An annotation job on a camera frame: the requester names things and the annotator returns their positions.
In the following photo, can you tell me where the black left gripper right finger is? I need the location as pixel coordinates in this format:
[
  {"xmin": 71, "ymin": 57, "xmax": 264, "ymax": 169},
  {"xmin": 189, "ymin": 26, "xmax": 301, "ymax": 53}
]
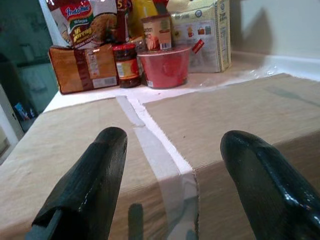
[{"xmin": 219, "ymin": 130, "xmax": 320, "ymax": 240}]

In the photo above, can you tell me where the brown taped cardboard box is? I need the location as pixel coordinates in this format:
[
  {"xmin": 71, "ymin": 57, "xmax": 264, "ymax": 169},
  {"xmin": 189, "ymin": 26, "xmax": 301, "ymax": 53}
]
[{"xmin": 0, "ymin": 72, "xmax": 320, "ymax": 240}]

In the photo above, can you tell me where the Indomie noodle multipack bag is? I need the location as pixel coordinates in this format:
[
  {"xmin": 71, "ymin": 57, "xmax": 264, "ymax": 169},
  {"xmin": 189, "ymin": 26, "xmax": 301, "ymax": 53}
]
[{"xmin": 46, "ymin": 0, "xmax": 118, "ymax": 50}]

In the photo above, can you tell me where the yellow snack bag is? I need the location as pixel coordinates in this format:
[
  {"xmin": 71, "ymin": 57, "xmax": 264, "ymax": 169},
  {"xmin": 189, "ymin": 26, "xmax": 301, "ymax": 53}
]
[{"xmin": 128, "ymin": 0, "xmax": 159, "ymax": 40}]

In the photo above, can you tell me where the red beige instant cup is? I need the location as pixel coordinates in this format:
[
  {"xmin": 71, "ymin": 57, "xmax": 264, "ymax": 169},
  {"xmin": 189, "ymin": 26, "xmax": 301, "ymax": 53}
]
[{"xmin": 140, "ymin": 13, "xmax": 173, "ymax": 52}]

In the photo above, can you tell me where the cream white printed package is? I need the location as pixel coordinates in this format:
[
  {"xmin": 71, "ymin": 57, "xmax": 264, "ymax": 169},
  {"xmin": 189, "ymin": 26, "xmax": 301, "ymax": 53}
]
[{"xmin": 170, "ymin": 0, "xmax": 232, "ymax": 74}]

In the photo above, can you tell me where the brown orange noodle packet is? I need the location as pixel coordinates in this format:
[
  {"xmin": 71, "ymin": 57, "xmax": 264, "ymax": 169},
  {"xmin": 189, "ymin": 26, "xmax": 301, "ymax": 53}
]
[{"xmin": 48, "ymin": 43, "xmax": 119, "ymax": 95}]

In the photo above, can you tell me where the dark sauce jar red lid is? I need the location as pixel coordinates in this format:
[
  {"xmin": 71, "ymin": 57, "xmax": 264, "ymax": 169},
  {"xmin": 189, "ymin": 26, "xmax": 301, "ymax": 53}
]
[{"xmin": 112, "ymin": 42, "xmax": 142, "ymax": 89}]

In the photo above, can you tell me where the dark red noodle packet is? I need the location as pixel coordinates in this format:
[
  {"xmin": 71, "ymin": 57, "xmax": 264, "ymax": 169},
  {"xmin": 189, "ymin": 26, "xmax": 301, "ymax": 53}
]
[{"xmin": 115, "ymin": 0, "xmax": 131, "ymax": 44}]

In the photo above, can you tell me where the red instant noodle bowl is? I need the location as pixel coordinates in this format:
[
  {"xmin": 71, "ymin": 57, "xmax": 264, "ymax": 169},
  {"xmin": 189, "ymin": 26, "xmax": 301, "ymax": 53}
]
[{"xmin": 137, "ymin": 45, "xmax": 192, "ymax": 89}]

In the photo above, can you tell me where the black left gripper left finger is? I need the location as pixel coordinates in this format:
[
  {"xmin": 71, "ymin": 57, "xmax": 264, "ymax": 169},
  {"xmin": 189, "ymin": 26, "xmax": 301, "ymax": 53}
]
[{"xmin": 24, "ymin": 126, "xmax": 129, "ymax": 240}]

